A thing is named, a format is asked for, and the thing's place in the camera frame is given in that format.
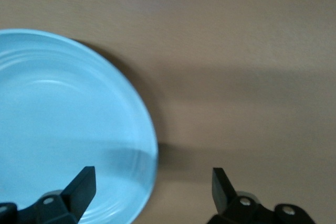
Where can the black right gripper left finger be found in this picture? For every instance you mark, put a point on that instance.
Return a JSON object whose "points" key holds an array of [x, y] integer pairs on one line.
{"points": [[76, 197]]}

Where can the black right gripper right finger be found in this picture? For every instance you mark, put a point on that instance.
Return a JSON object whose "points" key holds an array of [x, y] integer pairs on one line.
{"points": [[224, 199]]}

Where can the blue plastic plate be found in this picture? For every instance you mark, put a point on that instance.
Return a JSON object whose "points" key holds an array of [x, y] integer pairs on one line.
{"points": [[65, 108]]}

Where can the brown table cloth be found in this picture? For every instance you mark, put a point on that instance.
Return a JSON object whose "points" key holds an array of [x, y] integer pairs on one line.
{"points": [[236, 51]]}

